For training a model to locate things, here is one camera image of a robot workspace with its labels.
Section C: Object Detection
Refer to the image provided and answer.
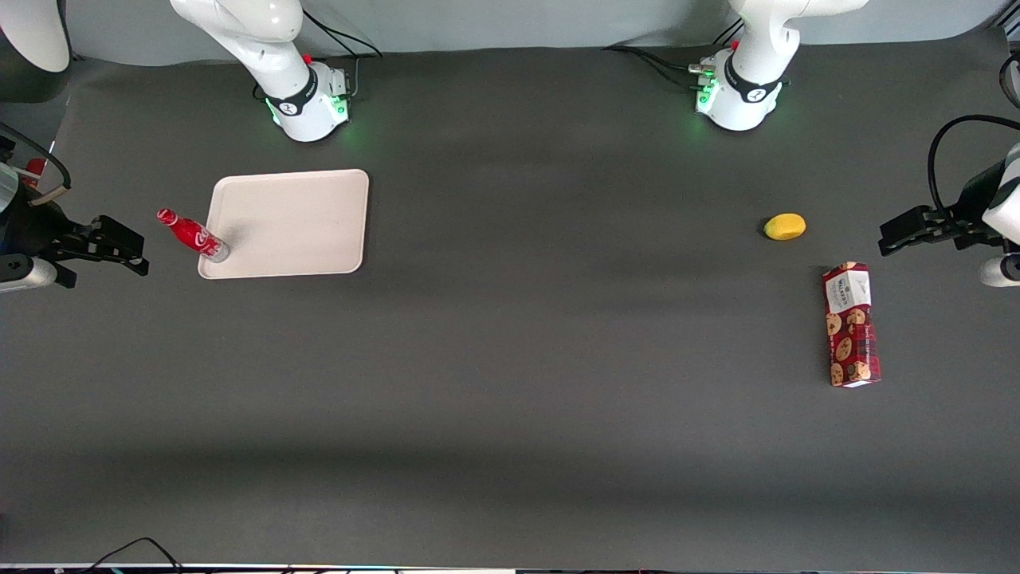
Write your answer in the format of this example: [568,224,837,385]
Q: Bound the black left wrist cable loop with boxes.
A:
[927,114,1020,226]

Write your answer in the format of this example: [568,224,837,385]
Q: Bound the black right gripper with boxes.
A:
[0,198,151,277]

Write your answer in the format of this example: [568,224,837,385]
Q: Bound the yellow lemon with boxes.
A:
[763,213,807,242]

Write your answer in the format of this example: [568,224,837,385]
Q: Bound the black cable at table edge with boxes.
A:
[80,537,186,574]

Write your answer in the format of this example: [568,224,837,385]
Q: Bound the black left arm base cables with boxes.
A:
[602,19,743,93]

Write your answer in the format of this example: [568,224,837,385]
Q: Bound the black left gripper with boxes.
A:
[878,159,1007,257]

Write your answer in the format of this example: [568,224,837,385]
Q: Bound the red cookie box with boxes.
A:
[822,261,883,388]

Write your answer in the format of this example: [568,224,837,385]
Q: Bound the red coke bottle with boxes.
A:
[157,207,231,264]

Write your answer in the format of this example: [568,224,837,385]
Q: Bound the black cable loop at edge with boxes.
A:
[998,51,1020,111]

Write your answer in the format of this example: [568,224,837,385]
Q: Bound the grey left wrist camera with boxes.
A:
[979,253,1020,289]

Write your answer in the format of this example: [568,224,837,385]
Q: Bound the beige plastic tray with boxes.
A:
[198,168,371,281]

